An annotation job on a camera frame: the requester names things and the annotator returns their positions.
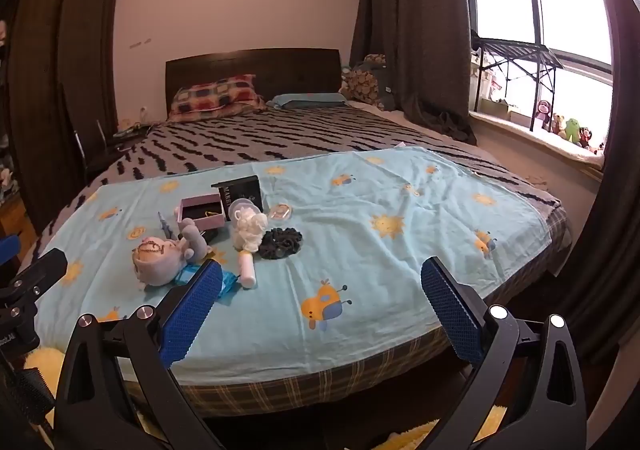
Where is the pink bear toy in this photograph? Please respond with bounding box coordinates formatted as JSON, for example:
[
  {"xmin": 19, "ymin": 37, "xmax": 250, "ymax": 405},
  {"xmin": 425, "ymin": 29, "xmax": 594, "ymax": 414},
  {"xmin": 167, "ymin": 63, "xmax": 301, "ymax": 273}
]
[{"xmin": 534, "ymin": 100, "xmax": 552, "ymax": 132}]

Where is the black box lid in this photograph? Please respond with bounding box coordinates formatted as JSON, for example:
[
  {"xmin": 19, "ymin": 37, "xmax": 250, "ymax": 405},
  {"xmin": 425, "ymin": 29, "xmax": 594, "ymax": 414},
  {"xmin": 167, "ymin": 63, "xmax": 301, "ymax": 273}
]
[{"xmin": 213, "ymin": 175, "xmax": 264, "ymax": 220}]

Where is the green frog toy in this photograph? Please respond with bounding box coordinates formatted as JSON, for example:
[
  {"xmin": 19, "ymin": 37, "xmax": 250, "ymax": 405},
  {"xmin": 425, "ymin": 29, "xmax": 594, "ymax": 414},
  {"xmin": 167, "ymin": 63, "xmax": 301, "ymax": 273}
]
[{"xmin": 564, "ymin": 118, "xmax": 582, "ymax": 144}]

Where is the light blue cartoon sheet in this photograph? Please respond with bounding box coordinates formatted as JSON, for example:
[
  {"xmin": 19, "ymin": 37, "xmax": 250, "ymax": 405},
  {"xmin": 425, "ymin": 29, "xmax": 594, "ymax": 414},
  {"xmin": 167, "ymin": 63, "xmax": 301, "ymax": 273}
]
[{"xmin": 36, "ymin": 147, "xmax": 551, "ymax": 385}]

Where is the grey black zigzag blanket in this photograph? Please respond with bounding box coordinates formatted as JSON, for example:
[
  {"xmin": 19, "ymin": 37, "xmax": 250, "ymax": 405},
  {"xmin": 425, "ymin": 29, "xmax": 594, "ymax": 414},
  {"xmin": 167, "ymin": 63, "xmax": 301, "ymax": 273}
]
[{"xmin": 26, "ymin": 106, "xmax": 572, "ymax": 262}]

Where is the yellow white tube bottle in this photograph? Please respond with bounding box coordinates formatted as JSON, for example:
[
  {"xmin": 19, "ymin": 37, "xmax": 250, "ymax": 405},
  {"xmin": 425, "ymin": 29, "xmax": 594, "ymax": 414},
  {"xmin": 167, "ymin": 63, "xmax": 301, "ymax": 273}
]
[{"xmin": 238, "ymin": 250, "xmax": 257, "ymax": 290}]

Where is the white plastic spool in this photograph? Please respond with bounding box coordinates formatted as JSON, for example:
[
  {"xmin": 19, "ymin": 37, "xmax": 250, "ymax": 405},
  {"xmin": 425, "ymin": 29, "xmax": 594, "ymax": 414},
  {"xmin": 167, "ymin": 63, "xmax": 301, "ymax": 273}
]
[{"xmin": 228, "ymin": 198, "xmax": 260, "ymax": 222}]

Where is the black scrunchie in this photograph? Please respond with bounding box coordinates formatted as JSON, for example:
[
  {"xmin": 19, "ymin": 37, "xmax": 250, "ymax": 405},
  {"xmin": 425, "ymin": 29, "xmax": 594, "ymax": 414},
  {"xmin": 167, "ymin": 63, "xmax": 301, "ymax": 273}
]
[{"xmin": 258, "ymin": 228, "xmax": 303, "ymax": 260}]

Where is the light blue cloth strip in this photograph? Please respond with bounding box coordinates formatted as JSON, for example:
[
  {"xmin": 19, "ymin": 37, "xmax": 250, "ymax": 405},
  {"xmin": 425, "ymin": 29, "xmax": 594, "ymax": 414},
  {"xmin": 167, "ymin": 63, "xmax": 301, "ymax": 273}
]
[{"xmin": 157, "ymin": 212, "xmax": 176, "ymax": 240}]

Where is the black metal window rack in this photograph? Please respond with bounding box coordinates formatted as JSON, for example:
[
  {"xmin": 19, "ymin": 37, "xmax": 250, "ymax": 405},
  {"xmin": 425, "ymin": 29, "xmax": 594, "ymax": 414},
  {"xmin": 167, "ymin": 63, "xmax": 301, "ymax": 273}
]
[{"xmin": 471, "ymin": 31, "xmax": 563, "ymax": 132}]

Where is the dark green box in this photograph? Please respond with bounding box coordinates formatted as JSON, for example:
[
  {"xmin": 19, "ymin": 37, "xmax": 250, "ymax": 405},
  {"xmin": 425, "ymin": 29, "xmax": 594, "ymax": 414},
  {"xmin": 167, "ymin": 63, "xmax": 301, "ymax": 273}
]
[{"xmin": 201, "ymin": 227, "xmax": 226, "ymax": 245}]

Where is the brown patterned cushion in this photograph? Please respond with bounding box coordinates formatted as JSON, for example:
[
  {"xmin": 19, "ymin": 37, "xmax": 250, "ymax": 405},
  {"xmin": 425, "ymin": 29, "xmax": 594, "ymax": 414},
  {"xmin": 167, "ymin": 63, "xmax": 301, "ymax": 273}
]
[{"xmin": 340, "ymin": 54, "xmax": 396, "ymax": 111}]

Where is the teal pillow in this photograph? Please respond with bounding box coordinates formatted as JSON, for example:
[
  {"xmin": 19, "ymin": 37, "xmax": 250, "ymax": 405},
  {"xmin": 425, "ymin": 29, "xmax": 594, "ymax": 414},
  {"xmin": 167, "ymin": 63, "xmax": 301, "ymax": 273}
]
[{"xmin": 267, "ymin": 92, "xmax": 346, "ymax": 110}]

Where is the dark brown curtain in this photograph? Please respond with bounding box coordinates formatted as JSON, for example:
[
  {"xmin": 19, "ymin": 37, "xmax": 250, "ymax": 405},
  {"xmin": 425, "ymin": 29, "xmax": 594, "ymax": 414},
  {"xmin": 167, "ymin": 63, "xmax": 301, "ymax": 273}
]
[{"xmin": 350, "ymin": 0, "xmax": 476, "ymax": 144}]

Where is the pink gift box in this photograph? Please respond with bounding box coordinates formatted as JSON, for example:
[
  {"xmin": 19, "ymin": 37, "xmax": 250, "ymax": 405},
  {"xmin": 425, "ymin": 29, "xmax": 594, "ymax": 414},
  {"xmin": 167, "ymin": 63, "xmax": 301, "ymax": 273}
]
[{"xmin": 175, "ymin": 193, "xmax": 227, "ymax": 231}]

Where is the dark wooden wardrobe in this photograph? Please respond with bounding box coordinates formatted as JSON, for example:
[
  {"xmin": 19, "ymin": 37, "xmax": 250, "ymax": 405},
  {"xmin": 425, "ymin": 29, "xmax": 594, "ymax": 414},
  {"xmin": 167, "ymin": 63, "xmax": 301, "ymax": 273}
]
[{"xmin": 4, "ymin": 0, "xmax": 117, "ymax": 232}]

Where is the blue plastic wrapper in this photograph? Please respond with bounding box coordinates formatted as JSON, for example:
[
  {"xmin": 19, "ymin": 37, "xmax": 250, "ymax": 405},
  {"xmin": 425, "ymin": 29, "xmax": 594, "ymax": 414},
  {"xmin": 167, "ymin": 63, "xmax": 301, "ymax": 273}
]
[{"xmin": 174, "ymin": 260, "xmax": 238, "ymax": 304}]

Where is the grey plush doll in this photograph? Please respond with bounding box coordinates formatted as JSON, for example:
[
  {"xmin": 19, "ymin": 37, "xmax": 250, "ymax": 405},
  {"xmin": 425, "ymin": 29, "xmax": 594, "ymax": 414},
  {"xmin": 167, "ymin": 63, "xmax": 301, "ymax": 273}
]
[{"xmin": 131, "ymin": 218, "xmax": 208, "ymax": 288}]

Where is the dark wooden headboard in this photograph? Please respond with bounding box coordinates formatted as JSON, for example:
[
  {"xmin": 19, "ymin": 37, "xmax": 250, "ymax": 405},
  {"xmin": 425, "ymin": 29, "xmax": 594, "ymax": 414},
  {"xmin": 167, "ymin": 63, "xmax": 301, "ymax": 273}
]
[{"xmin": 165, "ymin": 48, "xmax": 342, "ymax": 119}]

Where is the colourful checked pillow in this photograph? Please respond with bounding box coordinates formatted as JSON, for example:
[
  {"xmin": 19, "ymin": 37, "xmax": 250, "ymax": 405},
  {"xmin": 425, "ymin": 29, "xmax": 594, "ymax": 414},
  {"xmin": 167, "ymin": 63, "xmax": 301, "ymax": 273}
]
[{"xmin": 168, "ymin": 74, "xmax": 267, "ymax": 123}]

